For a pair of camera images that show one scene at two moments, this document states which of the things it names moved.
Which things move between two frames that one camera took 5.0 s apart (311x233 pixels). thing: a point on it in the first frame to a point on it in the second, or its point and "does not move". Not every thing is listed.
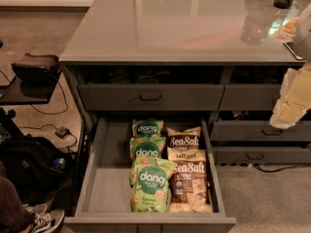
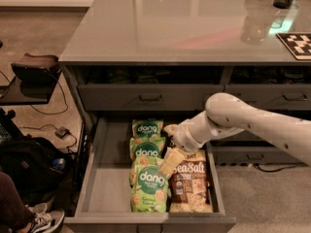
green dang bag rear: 147,127 does not move
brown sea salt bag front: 190,190 does not move
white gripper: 303,36 to 183,135
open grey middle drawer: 104,203 does not move
